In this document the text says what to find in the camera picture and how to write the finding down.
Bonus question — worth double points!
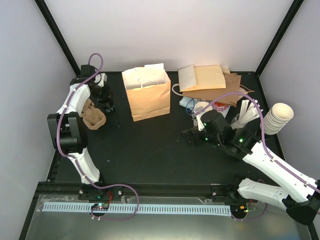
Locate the black printed paper cup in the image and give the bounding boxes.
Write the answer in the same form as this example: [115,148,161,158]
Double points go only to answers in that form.
[98,99,115,114]

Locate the small circuit board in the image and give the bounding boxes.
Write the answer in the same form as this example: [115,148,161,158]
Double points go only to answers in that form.
[91,203,110,211]

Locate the tilted paper cup stack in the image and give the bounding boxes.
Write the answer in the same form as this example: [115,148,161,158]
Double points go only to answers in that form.
[263,102,294,136]

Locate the orange paper bag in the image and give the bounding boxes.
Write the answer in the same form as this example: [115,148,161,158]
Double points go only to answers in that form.
[171,64,227,96]
[121,63,171,122]

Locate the white paper cup stack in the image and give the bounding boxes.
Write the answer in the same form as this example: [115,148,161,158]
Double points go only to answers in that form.
[193,101,213,115]

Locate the brown pulp cup carrier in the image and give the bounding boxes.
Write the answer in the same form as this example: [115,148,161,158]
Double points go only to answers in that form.
[80,98,107,131]

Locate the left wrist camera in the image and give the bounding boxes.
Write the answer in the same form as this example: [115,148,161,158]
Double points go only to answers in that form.
[94,73,107,88]

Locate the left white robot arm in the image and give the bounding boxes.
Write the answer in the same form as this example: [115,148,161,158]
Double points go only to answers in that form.
[47,63,115,200]

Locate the brown kraft paper bag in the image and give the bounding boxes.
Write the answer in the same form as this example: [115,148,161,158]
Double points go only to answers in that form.
[182,73,254,101]

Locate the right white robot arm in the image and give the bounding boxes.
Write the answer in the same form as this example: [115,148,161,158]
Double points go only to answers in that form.
[181,110,320,226]

